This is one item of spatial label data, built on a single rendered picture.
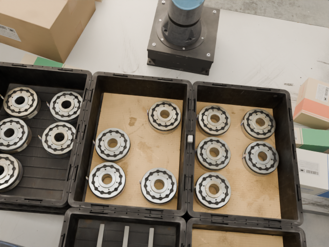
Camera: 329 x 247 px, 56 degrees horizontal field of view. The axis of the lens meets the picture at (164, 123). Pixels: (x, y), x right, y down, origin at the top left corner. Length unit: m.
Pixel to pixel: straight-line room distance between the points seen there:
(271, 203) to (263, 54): 0.65
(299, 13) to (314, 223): 1.83
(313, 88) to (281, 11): 1.43
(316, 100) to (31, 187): 0.99
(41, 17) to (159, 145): 0.58
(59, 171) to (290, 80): 0.93
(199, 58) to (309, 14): 1.65
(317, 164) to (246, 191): 0.28
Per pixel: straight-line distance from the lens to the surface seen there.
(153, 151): 0.94
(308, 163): 1.11
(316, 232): 1.16
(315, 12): 2.74
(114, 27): 1.36
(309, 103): 1.22
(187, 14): 1.07
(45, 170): 0.97
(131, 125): 0.97
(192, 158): 0.84
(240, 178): 0.96
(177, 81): 0.94
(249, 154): 0.96
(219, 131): 0.96
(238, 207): 0.94
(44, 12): 1.17
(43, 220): 1.07
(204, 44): 1.20
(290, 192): 0.93
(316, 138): 1.19
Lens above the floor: 1.72
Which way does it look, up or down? 66 degrees down
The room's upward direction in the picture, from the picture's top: 9 degrees clockwise
